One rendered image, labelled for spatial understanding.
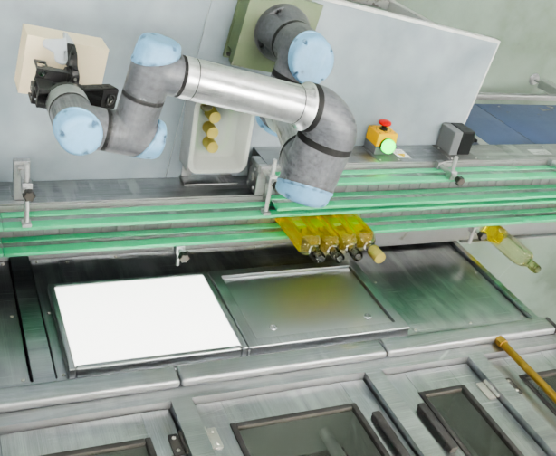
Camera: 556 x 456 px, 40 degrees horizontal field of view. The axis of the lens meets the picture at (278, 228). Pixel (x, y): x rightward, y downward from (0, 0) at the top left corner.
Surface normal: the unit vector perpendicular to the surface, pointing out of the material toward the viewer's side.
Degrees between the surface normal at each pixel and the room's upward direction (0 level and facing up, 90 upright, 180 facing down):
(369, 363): 90
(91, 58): 0
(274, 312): 90
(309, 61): 7
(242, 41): 2
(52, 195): 90
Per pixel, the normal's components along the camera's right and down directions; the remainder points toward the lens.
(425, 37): 0.37, 0.51
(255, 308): 0.17, -0.86
